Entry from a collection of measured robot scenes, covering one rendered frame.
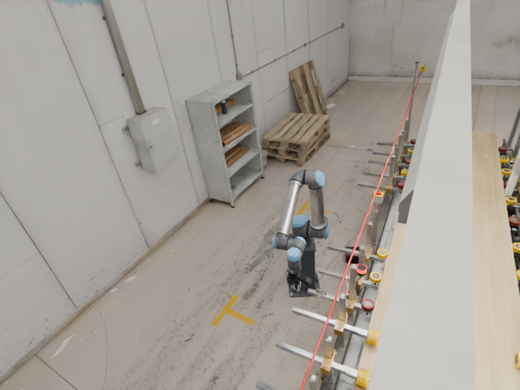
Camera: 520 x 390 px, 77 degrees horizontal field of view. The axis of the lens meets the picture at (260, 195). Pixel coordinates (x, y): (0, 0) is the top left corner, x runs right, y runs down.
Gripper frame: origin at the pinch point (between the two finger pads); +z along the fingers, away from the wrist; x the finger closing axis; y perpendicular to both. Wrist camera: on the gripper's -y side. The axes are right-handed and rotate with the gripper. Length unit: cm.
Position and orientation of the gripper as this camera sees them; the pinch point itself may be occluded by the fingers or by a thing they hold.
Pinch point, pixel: (299, 290)
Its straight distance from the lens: 248.6
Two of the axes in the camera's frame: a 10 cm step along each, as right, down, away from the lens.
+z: 1.2, 8.3, 5.5
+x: -4.5, 5.4, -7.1
